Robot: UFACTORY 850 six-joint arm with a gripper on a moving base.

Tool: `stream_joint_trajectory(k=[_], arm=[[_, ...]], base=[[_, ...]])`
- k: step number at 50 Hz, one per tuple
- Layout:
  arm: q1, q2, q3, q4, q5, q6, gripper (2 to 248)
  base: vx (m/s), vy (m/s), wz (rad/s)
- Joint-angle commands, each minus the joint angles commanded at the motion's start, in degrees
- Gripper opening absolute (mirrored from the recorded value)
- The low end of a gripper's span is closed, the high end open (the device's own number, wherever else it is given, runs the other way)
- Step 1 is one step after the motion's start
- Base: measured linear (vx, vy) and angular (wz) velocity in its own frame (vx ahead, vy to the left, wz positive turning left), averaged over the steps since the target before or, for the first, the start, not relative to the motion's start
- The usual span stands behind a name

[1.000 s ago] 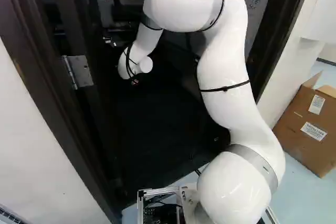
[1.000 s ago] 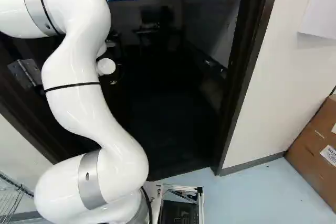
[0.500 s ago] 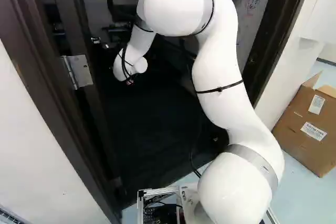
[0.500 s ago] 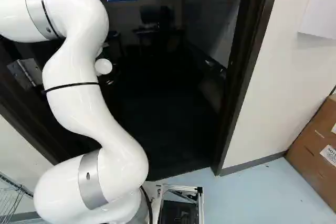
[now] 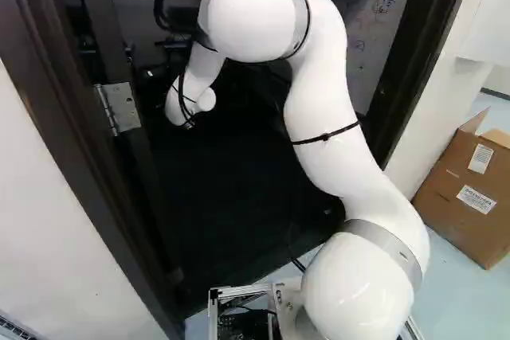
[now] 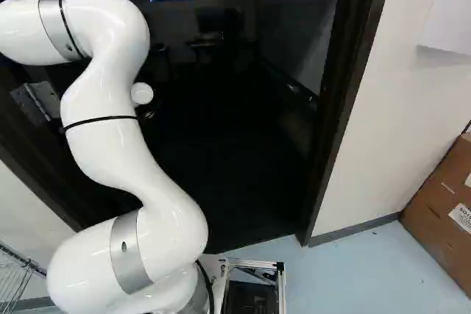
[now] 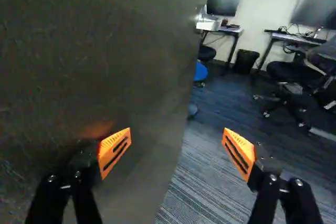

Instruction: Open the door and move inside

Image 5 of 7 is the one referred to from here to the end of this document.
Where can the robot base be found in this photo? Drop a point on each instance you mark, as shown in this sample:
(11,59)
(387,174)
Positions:
(239,308)

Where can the brown cardboard box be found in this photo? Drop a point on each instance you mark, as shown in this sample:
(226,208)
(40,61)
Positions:
(466,212)

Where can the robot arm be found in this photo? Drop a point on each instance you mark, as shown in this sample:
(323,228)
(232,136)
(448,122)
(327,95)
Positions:
(330,89)

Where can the dark brown door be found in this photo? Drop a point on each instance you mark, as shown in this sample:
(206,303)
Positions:
(133,169)

